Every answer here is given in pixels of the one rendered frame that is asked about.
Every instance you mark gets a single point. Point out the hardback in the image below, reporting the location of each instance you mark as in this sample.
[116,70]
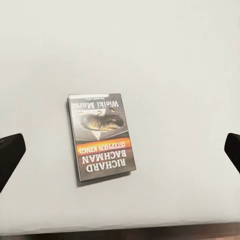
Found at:
[101,138]

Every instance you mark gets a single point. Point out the bed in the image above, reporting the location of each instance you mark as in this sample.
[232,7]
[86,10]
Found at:
[176,65]

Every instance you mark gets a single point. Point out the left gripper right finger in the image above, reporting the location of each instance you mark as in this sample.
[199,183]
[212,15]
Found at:
[232,149]

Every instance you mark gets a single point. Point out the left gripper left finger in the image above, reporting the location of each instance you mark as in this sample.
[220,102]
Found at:
[12,149]

